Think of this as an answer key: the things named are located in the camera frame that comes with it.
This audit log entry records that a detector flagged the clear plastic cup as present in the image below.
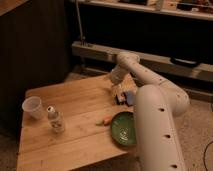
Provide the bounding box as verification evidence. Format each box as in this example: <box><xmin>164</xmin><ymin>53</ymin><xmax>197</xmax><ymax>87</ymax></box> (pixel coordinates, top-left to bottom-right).
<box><xmin>22</xmin><ymin>96</ymin><xmax>43</xmax><ymax>120</ymax></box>

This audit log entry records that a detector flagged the upper cluttered shelf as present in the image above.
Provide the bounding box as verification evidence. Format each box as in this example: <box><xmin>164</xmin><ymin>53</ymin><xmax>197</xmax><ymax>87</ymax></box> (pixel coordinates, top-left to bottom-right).
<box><xmin>70</xmin><ymin>0</ymin><xmax>213</xmax><ymax>22</ymax></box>

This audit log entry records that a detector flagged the black cable on floor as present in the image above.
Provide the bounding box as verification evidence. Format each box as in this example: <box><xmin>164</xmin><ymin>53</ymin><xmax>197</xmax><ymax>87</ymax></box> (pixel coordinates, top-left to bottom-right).
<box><xmin>203</xmin><ymin>139</ymin><xmax>213</xmax><ymax>171</ymax></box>

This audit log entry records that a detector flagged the blue rectangular block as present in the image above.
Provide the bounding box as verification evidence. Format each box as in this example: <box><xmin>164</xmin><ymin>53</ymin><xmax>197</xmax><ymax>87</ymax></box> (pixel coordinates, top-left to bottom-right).
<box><xmin>125</xmin><ymin>91</ymin><xmax>134</xmax><ymax>106</ymax></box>

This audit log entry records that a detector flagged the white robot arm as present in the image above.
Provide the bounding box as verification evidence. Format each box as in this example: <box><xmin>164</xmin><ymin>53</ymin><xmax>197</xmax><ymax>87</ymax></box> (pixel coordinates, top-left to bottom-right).
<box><xmin>109</xmin><ymin>51</ymin><xmax>190</xmax><ymax>171</ymax></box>

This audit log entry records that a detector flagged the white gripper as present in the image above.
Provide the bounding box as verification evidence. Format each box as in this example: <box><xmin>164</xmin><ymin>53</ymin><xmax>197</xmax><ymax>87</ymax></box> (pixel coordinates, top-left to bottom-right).
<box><xmin>109</xmin><ymin>65</ymin><xmax>126</xmax><ymax>96</ymax></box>

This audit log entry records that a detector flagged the metal shelf rail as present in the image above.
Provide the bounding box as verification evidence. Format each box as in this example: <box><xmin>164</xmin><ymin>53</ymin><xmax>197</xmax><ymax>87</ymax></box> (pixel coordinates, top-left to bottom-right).
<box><xmin>71</xmin><ymin>41</ymin><xmax>213</xmax><ymax>82</ymax></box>

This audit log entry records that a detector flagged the green ceramic bowl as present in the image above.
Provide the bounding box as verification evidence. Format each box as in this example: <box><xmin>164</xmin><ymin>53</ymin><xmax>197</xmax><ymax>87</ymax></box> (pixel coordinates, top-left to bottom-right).
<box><xmin>110</xmin><ymin>111</ymin><xmax>136</xmax><ymax>146</ymax></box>

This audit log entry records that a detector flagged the black handle on rail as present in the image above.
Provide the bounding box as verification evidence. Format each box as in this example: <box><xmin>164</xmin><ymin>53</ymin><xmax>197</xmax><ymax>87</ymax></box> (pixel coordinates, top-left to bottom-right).
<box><xmin>170</xmin><ymin>57</ymin><xmax>201</xmax><ymax>68</ymax></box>

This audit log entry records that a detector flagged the clear plastic bottle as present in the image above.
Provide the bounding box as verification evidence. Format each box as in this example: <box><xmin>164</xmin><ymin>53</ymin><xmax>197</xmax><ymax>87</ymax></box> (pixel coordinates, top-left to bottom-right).
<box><xmin>47</xmin><ymin>106</ymin><xmax>65</xmax><ymax>133</ymax></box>

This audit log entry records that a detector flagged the wooden low table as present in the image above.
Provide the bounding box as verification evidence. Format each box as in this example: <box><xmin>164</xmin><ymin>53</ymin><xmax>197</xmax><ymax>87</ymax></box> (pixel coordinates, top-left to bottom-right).
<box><xmin>17</xmin><ymin>75</ymin><xmax>134</xmax><ymax>171</ymax></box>

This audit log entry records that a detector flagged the small orange carrot toy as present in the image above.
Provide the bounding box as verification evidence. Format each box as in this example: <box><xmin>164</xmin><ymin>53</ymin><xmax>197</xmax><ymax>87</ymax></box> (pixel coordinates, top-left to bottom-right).
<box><xmin>96</xmin><ymin>116</ymin><xmax>112</xmax><ymax>126</ymax></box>

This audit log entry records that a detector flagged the vertical metal pole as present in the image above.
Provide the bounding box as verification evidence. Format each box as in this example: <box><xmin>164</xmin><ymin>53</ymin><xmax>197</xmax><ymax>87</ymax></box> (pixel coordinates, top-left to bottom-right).
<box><xmin>75</xmin><ymin>0</ymin><xmax>85</xmax><ymax>45</ymax></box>

